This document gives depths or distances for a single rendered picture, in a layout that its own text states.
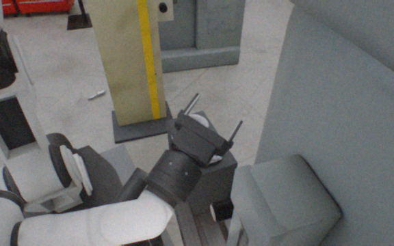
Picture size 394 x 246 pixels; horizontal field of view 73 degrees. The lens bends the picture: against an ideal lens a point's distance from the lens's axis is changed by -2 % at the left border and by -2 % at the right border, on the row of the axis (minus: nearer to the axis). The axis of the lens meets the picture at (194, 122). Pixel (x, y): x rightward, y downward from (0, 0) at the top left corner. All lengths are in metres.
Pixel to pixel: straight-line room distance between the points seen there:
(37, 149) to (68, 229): 0.38
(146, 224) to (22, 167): 0.48
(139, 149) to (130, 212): 1.77
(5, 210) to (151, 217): 0.24
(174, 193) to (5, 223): 0.27
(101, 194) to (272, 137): 1.21
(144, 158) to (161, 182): 1.68
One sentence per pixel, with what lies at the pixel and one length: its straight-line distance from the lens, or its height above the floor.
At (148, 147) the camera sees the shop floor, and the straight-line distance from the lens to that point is 2.24.
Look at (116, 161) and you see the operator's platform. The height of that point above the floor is 0.40.
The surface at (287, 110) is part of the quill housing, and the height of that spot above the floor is 1.56.
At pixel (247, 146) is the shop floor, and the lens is 2.26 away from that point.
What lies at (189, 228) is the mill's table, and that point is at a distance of 0.81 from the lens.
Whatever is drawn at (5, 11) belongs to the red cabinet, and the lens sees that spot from 5.14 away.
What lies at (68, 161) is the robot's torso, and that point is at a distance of 0.88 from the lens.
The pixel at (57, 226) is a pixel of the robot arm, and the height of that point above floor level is 1.24.
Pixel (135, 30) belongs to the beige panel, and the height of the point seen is 0.86.
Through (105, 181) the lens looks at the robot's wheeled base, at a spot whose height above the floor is 0.57.
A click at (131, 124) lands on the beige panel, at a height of 0.03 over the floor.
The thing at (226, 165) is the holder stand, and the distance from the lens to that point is 0.69.
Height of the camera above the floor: 1.67
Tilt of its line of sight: 44 degrees down
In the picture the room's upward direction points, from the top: straight up
